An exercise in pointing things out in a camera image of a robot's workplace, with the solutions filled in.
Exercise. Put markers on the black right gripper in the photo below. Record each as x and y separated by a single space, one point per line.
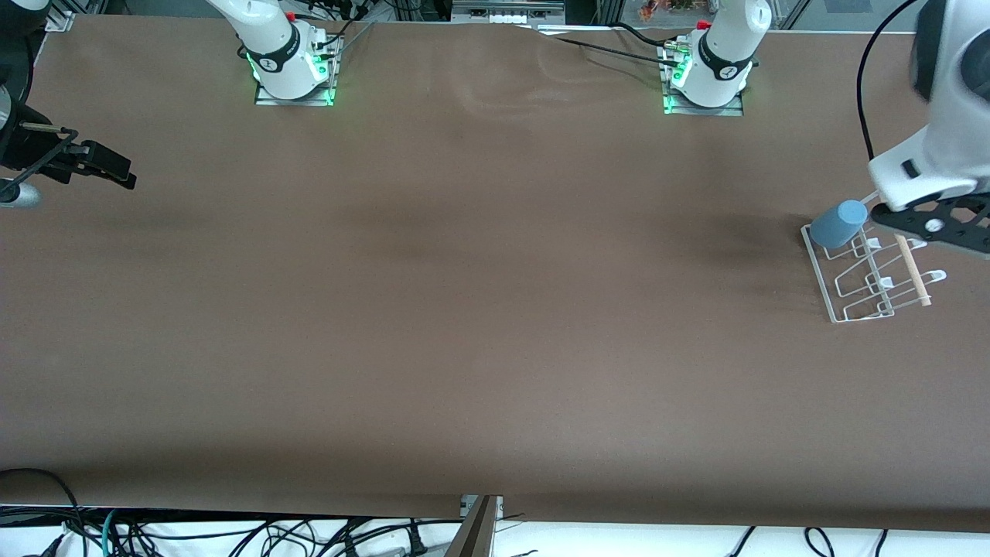
23 146

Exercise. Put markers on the light blue plastic cup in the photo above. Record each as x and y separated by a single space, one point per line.
838 226

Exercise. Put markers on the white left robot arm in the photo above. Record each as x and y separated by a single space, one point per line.
727 46

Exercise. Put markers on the brown table cover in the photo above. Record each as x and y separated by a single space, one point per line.
495 348

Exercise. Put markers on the orange background objects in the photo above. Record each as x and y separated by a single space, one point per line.
665 8

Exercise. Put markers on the aluminium frame corner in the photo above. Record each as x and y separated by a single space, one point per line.
62 19

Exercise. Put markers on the metal frame post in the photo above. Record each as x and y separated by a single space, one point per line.
476 534

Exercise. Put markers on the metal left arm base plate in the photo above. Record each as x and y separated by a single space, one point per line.
735 111

